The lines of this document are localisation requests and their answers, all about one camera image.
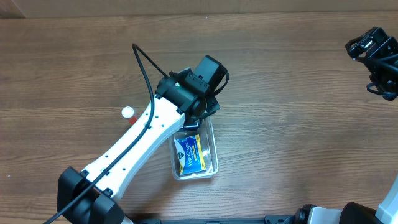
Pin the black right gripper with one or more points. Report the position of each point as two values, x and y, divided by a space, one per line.
363 45

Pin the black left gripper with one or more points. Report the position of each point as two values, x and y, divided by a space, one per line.
211 109

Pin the white blue plaster box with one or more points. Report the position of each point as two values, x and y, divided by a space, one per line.
192 127

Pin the blue yellow VapoDrops box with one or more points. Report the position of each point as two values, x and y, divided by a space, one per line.
190 155

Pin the orange tube white cap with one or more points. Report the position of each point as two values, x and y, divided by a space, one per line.
128 113

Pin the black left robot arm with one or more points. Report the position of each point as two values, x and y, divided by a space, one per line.
181 99

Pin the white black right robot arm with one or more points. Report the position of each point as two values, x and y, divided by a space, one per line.
386 212

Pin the clear plastic container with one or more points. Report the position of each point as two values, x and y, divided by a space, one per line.
207 139

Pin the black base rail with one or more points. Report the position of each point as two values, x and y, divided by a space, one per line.
268 219

